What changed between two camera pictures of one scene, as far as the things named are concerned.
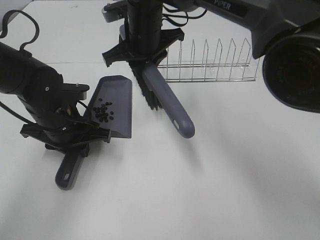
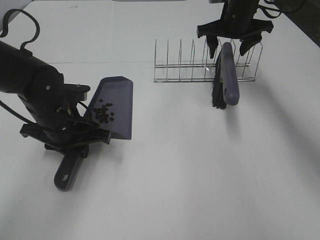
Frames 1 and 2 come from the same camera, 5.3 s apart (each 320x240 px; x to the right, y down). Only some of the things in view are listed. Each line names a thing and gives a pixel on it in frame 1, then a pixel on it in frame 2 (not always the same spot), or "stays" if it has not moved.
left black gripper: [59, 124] stays
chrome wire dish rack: [205, 71] stays
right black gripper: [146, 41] to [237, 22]
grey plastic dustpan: [110, 106] stays
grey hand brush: [159, 94] to [226, 89]
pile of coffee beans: [101, 113] stays
